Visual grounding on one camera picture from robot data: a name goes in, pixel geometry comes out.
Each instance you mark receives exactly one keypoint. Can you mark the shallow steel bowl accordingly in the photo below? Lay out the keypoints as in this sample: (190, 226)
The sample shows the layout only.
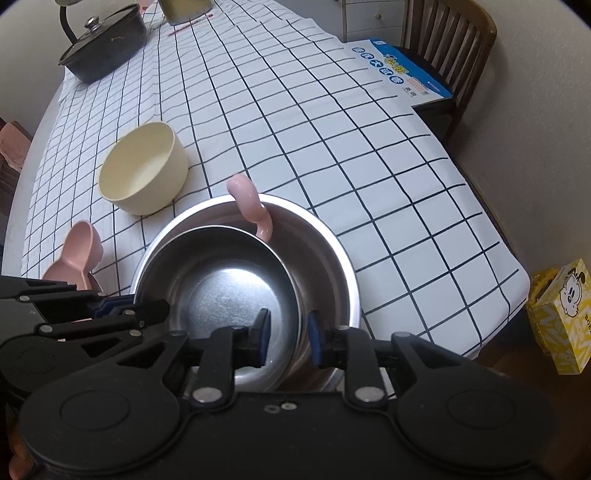
(221, 286)

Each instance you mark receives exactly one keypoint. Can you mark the pink cloth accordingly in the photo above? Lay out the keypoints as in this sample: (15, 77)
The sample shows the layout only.
(13, 145)

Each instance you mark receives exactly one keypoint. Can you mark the yellow cartoon tissue box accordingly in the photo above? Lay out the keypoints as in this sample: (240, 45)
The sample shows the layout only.
(561, 318)

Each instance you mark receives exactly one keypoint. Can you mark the pink plate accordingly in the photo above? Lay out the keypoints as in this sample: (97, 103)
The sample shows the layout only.
(81, 244)

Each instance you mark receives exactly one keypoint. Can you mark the dark wooden chair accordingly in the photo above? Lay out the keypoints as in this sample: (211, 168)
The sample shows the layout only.
(7, 180)

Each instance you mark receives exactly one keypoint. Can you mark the white drawer cabinet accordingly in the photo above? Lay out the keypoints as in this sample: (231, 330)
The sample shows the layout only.
(369, 18)

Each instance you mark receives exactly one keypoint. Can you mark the blue and white box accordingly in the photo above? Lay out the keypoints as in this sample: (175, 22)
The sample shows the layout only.
(397, 69)

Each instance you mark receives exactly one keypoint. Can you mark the cream bowl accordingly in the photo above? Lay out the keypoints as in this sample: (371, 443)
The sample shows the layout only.
(138, 166)

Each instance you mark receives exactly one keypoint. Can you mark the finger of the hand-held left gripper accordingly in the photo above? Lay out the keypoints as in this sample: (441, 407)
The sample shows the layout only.
(138, 314)
(113, 304)

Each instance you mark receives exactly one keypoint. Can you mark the large steel bowl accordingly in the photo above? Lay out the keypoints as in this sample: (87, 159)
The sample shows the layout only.
(321, 265)

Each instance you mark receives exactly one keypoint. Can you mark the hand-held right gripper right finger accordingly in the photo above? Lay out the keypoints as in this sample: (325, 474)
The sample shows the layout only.
(315, 339)

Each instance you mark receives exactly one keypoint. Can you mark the brown wooden chair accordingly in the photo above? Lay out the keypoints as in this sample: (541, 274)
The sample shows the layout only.
(466, 46)

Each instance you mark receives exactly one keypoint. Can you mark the pink pen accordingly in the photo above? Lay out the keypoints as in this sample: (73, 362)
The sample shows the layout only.
(191, 24)

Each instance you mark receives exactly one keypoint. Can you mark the pink spoon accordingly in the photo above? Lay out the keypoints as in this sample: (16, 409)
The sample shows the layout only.
(247, 203)

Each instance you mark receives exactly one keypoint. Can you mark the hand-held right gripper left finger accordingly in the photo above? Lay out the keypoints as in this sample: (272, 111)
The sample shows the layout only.
(262, 337)

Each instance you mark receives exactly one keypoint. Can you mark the black desk lamp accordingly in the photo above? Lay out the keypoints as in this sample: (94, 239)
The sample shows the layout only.
(64, 23)

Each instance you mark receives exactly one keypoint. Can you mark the glass pot lid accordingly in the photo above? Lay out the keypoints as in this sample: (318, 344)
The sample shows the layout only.
(104, 34)

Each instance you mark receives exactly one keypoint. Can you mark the gold metal tin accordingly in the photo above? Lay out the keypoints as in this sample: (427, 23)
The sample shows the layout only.
(184, 10)

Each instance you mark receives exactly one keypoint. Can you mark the black pot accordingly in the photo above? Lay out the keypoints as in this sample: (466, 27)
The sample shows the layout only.
(108, 57)

